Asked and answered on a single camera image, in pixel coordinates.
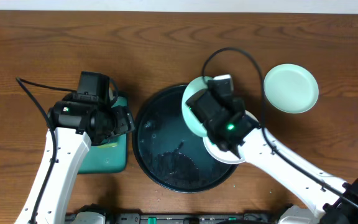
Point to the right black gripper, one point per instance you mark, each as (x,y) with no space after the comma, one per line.
(199,104)

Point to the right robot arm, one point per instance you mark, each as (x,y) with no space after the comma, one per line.
(233,135)

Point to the green yellow sponge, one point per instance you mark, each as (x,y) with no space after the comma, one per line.
(108,145)

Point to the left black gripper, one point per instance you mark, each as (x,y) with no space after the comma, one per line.
(123,121)

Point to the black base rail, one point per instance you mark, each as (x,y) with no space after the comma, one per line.
(136,218)

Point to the round black serving tray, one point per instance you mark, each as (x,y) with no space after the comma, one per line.
(168,152)

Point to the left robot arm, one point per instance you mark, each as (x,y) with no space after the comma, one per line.
(71,154)

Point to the white plate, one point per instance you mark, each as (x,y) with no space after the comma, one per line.
(252,151)

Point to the dark green rectangular water tray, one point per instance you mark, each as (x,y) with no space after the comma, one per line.
(107,160)

